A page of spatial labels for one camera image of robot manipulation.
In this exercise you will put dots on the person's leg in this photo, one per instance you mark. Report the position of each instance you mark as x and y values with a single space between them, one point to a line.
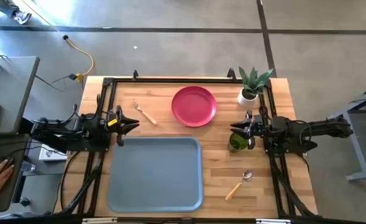
2 4

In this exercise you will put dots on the black floor plug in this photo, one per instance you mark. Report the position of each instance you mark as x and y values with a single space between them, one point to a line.
65 37

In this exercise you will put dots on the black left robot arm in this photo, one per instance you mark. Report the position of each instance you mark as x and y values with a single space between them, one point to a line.
61 130

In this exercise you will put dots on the clear water bottle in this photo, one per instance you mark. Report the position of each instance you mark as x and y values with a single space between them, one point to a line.
28 167

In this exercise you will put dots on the black caster wheel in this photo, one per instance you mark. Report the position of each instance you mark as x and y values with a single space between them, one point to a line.
25 202

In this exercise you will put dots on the white printed box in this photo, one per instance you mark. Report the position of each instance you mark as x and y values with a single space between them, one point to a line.
46 155

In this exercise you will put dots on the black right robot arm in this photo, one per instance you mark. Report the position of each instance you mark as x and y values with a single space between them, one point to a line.
325 127

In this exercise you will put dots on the black frame bracket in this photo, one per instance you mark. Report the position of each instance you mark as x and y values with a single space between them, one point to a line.
231 74
135 75

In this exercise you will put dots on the silver metal strip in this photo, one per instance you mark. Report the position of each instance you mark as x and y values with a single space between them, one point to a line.
98 220
272 221

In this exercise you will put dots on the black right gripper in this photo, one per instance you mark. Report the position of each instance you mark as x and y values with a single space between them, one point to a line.
255 126

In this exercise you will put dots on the person's shoe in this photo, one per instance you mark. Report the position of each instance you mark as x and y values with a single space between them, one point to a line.
22 17

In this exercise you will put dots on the blue plastic tray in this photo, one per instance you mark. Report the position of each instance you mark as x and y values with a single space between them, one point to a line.
154 177

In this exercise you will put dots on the green faceted plastic cup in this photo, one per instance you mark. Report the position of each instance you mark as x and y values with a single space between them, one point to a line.
237 143

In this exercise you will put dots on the grey desk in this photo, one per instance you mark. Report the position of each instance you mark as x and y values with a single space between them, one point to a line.
11 93

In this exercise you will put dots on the black aluminium table frame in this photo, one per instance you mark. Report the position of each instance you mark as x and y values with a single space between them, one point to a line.
185 80

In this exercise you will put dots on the dark side desk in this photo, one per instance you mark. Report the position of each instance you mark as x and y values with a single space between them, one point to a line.
18 149

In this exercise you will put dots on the grey metal table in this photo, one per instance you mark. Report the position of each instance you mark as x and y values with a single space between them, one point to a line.
356 152

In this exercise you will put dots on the yellow black power connector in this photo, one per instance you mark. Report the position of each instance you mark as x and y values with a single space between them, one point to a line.
77 77

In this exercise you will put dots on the green plant in white pot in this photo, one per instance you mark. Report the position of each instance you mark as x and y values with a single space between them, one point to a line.
248 99

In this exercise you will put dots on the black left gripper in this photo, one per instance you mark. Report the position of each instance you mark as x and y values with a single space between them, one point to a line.
120 112

